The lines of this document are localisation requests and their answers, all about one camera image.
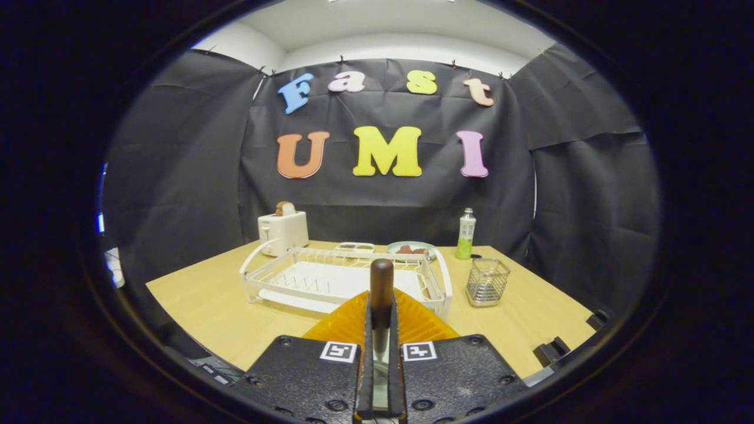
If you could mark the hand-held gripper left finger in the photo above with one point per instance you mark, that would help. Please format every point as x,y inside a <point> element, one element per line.
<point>366,377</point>

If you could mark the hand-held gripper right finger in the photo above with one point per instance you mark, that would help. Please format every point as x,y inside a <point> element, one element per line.
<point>397,377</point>

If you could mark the small white oblong dish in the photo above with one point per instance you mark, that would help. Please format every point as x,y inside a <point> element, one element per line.
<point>355,247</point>

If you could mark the small pale green saucer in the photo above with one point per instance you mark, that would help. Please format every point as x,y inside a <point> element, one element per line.
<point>412,257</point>

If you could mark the brown food piece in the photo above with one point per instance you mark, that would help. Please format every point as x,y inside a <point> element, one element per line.
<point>412,250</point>

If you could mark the person's grey clothing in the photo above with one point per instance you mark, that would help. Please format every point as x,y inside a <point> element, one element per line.
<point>539,377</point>

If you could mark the black table clamp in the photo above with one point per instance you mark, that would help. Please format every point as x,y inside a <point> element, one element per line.
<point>597,321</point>
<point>551,351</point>

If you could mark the green and white bottle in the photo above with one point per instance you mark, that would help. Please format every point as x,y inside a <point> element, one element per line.
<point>465,235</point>

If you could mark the white toaster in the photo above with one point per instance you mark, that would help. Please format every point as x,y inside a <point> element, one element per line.
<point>284,232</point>

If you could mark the black backdrop cloth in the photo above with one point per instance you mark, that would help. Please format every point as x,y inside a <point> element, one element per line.
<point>383,200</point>

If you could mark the brown bread slice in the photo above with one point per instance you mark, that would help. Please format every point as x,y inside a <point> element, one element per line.
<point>285,208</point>

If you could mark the blue lit screen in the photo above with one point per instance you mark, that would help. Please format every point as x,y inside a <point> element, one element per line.
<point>101,221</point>

